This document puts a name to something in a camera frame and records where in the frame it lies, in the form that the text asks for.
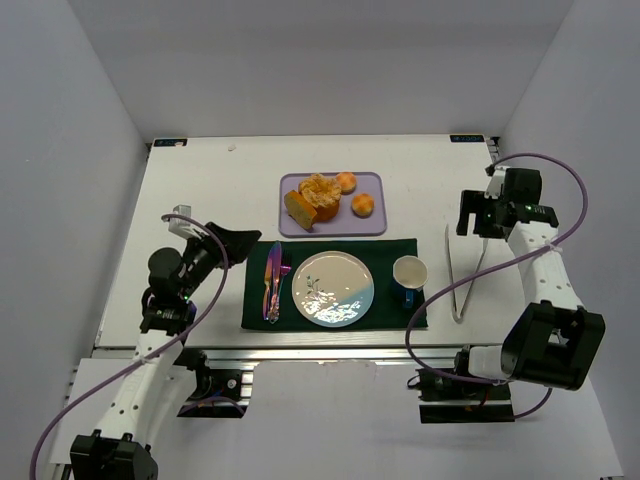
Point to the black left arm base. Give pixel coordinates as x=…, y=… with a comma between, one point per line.
x=219, y=387

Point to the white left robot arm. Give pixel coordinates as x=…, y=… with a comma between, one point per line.
x=163, y=374

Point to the iridescent knife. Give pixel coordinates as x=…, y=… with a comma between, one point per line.
x=272, y=267

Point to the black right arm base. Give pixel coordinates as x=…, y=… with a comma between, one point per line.
x=449, y=396

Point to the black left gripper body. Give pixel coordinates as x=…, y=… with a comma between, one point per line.
x=218, y=245

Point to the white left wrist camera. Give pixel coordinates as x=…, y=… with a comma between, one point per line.
x=179, y=224

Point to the iridescent fork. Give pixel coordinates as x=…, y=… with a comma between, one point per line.
x=285, y=268

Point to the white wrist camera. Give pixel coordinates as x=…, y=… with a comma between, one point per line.
x=179, y=224
x=497, y=176

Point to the dark green placemat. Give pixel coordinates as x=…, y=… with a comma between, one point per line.
x=386, y=312

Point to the aluminium table frame rail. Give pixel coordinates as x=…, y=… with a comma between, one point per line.
x=427, y=354

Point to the blue mug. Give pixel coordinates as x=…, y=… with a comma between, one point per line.
x=409, y=276

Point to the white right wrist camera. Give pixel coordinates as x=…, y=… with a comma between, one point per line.
x=497, y=176

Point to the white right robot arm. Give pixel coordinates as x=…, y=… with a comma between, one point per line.
x=555, y=340

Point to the round bun front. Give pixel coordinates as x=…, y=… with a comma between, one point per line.
x=362, y=205

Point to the round bun rear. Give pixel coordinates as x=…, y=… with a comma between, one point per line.
x=347, y=182

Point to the round bun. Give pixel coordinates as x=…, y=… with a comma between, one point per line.
x=347, y=182
x=362, y=205

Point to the steel tongs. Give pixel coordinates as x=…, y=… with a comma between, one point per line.
x=463, y=257

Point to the lavender tray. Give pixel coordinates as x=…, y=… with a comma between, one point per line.
x=346, y=223

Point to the orange crumb-topped cake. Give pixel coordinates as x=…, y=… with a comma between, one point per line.
x=323, y=194

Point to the white and blue plate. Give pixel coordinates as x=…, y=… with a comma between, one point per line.
x=333, y=289

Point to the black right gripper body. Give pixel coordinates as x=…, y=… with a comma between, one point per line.
x=477, y=214

